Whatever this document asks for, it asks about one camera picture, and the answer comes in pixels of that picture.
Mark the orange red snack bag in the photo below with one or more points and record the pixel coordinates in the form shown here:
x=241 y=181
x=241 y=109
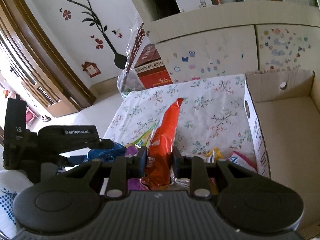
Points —
x=158 y=165

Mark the pink white snack packet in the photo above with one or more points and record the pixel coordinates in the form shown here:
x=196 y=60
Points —
x=243 y=161

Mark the plastic bag with branches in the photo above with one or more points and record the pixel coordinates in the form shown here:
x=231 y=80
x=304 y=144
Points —
x=128 y=80

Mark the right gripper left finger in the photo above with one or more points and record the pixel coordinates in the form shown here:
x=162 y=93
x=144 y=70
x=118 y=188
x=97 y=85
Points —
x=110 y=179

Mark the cardboard box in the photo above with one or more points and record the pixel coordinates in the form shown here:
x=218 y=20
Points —
x=282 y=108

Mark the wooden door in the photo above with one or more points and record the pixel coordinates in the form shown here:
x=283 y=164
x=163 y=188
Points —
x=42 y=70

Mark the floral tablecloth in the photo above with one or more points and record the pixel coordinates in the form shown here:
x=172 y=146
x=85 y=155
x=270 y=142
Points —
x=211 y=115

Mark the black vase wall sticker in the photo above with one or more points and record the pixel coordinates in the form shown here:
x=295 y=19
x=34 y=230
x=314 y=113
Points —
x=93 y=20

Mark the blue snack bag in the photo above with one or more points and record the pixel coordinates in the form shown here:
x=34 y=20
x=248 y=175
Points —
x=106 y=155

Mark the white dotted glove hand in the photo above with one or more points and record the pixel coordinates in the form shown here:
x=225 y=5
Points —
x=13 y=182

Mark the cream cabinet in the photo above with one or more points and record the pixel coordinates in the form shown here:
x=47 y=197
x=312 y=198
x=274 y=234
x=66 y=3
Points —
x=233 y=38

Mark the yellow snack packet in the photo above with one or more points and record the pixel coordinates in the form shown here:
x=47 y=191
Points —
x=213 y=156

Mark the green snack bag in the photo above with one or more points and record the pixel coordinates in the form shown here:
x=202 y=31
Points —
x=145 y=138

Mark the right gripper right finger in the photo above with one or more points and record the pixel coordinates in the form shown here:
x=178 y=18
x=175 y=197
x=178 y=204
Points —
x=206 y=179

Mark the purple snack bag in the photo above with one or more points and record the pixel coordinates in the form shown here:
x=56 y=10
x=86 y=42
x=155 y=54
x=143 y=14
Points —
x=136 y=170

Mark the red house socket sticker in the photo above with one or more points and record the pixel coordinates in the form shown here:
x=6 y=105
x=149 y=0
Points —
x=91 y=69

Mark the red brown carton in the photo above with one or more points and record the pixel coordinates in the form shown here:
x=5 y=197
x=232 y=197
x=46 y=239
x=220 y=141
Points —
x=151 y=69

